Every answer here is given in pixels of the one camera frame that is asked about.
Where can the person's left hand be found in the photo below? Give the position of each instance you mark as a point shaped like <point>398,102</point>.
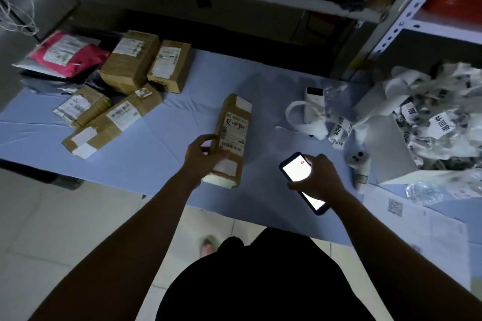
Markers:
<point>197,164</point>

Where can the person's right hand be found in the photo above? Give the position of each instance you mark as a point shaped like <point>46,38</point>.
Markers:
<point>325,179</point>

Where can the person's right thumb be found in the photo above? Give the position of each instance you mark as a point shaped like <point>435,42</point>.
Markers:
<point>294,185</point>

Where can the person's left thumb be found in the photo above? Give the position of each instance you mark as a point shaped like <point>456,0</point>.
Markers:
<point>220,161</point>

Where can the black smartphone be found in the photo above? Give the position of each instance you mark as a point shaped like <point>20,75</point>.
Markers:
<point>295,170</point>

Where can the tall labelled cardboard parcel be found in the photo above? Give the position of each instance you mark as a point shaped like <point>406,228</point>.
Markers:
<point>232,129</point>

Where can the person's left forearm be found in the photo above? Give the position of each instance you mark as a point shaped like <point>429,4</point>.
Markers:
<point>124,249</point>

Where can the person's right forearm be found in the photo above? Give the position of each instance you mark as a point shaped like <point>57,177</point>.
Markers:
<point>391,256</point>

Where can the light blue table cloth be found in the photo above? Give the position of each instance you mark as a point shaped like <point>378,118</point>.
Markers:
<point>169,136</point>

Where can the white label paper strip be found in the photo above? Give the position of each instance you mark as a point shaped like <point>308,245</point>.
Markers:
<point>320,127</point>

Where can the white handheld controller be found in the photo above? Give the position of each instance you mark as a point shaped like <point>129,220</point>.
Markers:
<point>359,168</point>

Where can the person's light shoe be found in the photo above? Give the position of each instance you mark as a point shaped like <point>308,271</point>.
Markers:
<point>208,246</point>

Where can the white open cardboard box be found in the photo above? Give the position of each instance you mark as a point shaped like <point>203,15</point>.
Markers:
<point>388,155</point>

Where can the person's black clothing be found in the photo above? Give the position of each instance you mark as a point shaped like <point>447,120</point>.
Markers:
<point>263,283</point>

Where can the medium labelled cardboard parcel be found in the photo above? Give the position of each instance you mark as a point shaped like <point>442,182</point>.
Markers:
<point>169,65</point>

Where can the long flat cardboard parcel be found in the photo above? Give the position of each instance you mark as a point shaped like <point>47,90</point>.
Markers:
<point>113,121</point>

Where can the white printed paper sheet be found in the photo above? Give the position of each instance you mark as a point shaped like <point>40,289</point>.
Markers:
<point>421,230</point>

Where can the large taped cardboard parcel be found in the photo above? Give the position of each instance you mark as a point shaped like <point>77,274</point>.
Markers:
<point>128,59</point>

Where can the clear plastic bag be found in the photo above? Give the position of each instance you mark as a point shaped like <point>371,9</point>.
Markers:
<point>440,187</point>

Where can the dark plastic mailer bag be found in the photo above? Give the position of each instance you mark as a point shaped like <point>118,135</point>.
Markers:
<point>94,82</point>

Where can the small flat cardboard parcel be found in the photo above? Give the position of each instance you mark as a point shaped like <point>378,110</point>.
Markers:
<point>81,106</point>

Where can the pile of label backing paper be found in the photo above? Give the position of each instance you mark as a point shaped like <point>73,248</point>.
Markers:
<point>433,114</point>

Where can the pink plastic mailer parcel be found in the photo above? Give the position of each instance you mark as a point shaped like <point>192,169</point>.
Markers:
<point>66,55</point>

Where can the white perforated shelf rack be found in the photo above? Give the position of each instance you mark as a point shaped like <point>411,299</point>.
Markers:
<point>410,8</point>

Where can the grey plastic mailer bag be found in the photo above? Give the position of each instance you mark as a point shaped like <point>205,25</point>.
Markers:
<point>26,67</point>

